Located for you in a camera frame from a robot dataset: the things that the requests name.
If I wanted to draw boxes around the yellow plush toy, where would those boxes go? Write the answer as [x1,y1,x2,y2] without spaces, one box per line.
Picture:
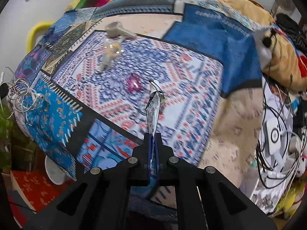
[281,187,303,218]

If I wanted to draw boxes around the pale beige patterned sheet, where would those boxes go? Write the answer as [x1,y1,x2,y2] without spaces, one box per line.
[199,86,267,190]

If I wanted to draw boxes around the white plastic bucket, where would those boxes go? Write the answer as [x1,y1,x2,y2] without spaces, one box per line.
[45,155,72,185]

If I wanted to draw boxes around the white blue wrapper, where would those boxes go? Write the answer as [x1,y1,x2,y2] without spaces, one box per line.
[145,79,166,135]

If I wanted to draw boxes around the white cable tangle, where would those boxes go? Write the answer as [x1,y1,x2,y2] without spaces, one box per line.
[0,67,50,120]

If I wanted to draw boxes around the beige plastic tool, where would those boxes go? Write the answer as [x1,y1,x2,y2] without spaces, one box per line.
[106,21,138,39]

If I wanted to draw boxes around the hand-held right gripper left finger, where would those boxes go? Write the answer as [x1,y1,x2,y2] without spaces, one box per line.
[23,133,153,230]

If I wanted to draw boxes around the black striped clothing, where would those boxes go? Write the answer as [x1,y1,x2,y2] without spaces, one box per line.
[276,13,307,53]

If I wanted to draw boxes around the blue patchwork blanket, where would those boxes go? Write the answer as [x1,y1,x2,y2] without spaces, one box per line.
[14,0,264,192]

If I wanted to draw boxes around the yellow foam tube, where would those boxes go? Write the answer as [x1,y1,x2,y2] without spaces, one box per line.
[26,21,54,53]

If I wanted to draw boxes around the white security camera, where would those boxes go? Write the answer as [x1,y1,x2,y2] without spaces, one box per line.
[262,118,288,156]

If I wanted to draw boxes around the pink shiny wrapper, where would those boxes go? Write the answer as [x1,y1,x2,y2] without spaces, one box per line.
[126,74,142,93]

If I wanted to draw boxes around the clear plastic bulb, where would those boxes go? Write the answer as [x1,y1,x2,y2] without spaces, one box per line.
[95,41,125,74]

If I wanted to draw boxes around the red floral box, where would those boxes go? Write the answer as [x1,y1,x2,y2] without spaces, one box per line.
[11,170,72,212]

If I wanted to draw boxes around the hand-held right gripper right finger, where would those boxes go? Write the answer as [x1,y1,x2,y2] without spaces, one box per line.
[153,133,276,230]

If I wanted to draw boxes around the white cables and devices pile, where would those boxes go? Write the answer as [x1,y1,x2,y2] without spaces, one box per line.
[255,77,303,190]

